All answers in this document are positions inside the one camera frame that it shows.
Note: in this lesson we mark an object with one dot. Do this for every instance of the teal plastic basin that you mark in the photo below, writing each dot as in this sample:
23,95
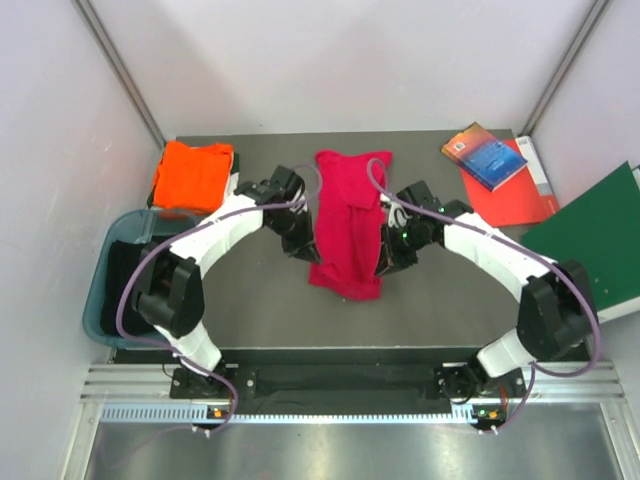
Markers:
138,227

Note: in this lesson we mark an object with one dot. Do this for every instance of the blue orange book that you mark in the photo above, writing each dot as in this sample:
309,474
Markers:
487,159

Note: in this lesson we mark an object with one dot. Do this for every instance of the black garment in basin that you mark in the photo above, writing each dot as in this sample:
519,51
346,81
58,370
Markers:
122,260

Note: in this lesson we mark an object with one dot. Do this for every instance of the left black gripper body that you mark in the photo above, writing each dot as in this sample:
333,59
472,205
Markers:
293,227

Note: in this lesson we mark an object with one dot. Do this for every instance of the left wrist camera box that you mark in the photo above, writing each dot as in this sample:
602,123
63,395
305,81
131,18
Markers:
287,183

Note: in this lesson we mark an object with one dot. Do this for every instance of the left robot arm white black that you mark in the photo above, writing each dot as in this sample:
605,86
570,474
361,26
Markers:
166,288

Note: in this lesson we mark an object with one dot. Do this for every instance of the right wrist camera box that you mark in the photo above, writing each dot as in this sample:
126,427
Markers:
420,196

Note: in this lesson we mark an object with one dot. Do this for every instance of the aluminium frame rail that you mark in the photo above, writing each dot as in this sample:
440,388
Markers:
146,384

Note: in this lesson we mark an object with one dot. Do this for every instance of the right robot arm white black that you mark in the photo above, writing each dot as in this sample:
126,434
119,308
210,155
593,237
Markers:
555,303

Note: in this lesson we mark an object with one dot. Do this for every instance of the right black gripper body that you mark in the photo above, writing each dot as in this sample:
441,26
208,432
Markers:
405,241

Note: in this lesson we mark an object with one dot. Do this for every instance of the red book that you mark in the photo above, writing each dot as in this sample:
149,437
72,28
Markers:
525,199

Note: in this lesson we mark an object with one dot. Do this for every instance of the green ring binder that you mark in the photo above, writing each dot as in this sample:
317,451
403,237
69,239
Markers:
600,229

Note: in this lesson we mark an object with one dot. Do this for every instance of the grey slotted cable duct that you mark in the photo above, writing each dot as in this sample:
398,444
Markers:
204,414

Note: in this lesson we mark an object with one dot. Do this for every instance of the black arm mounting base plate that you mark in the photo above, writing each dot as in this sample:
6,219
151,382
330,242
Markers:
347,381

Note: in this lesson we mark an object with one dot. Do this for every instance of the red t shirt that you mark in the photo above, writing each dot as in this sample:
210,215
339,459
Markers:
348,227

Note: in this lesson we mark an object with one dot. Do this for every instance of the orange t shirt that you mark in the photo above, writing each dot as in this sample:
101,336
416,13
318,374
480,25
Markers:
192,178

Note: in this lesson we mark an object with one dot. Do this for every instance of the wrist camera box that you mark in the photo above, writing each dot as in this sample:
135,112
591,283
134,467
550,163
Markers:
287,183
420,196

